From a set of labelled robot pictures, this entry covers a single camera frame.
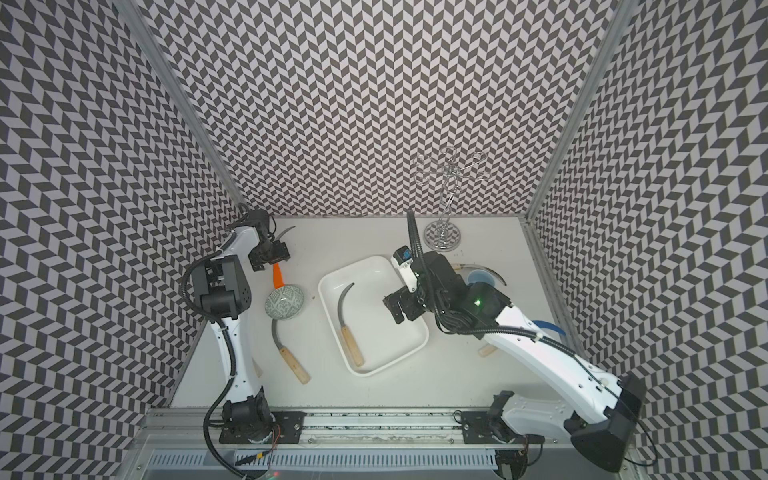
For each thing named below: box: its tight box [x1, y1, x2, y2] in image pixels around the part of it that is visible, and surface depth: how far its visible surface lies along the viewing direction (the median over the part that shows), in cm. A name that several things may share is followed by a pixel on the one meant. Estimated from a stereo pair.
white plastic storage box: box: [318, 256, 429, 377], surface depth 91 cm
